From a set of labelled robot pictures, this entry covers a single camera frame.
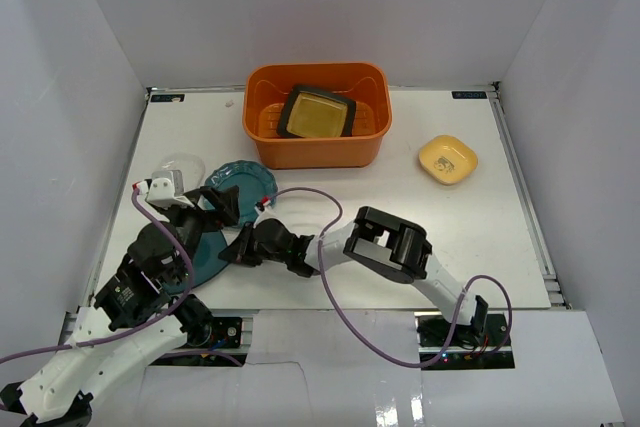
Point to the teal square plate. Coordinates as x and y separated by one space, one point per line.
206 264

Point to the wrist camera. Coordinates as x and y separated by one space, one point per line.
164 189
265 207

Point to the teal scalloped round plate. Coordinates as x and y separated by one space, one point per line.
254 181

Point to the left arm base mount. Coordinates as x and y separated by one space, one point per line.
226 346

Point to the small yellow square dish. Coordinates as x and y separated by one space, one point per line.
447 159

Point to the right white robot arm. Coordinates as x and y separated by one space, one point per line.
392 247

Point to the orange plastic bin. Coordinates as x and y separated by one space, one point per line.
265 95

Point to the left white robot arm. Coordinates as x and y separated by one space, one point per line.
146 309

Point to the black amber square plate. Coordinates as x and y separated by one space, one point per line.
311 112

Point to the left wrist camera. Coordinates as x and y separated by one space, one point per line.
164 189

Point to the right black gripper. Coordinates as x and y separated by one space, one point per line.
236 252

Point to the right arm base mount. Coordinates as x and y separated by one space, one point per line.
466 351

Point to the left blue corner label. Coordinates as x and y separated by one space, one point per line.
167 98

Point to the right blue corner label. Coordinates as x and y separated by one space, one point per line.
469 95

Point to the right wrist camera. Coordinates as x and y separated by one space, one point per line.
265 207

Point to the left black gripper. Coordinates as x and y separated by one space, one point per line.
208 202

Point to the blue corner label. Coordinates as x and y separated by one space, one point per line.
167 98
469 95

